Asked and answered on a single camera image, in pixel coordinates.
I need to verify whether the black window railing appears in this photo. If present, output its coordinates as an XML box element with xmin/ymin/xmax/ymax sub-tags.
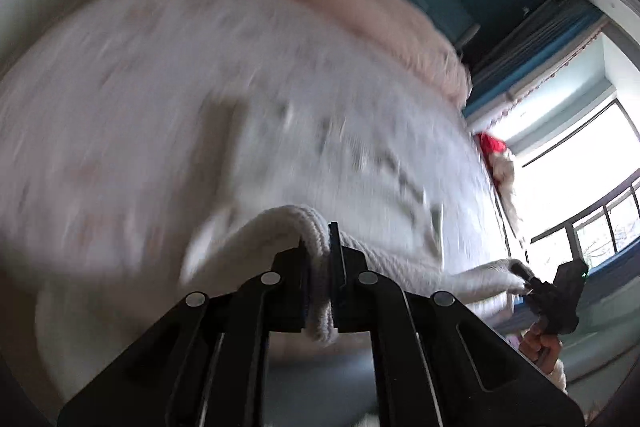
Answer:
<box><xmin>530</xmin><ymin>177</ymin><xmax>640</xmax><ymax>268</ymax></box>

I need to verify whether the pink butterfly print blanket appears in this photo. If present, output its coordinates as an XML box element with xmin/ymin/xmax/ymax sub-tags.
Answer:
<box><xmin>0</xmin><ymin>0</ymin><xmax>506</xmax><ymax>408</ymax></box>

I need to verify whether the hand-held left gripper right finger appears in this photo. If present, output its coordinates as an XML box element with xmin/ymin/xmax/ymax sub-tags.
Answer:
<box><xmin>327</xmin><ymin>222</ymin><xmax>586</xmax><ymax>427</ymax></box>

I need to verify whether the white knitted sweater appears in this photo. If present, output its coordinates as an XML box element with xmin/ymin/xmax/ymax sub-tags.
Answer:
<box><xmin>180</xmin><ymin>203</ymin><xmax>533</xmax><ymax>348</ymax></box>

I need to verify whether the pink duvet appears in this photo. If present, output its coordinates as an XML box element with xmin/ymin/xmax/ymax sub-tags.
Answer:
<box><xmin>195</xmin><ymin>0</ymin><xmax>473</xmax><ymax>108</ymax></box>

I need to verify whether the cream crumpled cloth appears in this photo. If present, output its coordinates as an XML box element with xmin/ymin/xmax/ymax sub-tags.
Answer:
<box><xmin>487</xmin><ymin>147</ymin><xmax>523</xmax><ymax>238</ymax></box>

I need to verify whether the person's right hand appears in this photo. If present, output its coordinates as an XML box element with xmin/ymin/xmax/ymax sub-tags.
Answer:
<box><xmin>519</xmin><ymin>323</ymin><xmax>564</xmax><ymax>376</ymax></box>

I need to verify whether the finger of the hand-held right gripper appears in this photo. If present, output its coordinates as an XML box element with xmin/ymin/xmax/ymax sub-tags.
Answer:
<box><xmin>509</xmin><ymin>260</ymin><xmax>551</xmax><ymax>296</ymax></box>

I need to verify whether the grey-blue curtain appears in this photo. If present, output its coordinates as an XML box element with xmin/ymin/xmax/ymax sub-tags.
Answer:
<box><xmin>465</xmin><ymin>2</ymin><xmax>608</xmax><ymax>118</ymax></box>

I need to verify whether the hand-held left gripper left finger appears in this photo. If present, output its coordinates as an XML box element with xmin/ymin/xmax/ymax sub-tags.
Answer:
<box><xmin>56</xmin><ymin>241</ymin><xmax>313</xmax><ymax>427</ymax></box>

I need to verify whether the red cloth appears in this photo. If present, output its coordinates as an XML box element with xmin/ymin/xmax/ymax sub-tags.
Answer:
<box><xmin>475</xmin><ymin>132</ymin><xmax>508</xmax><ymax>158</ymax></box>

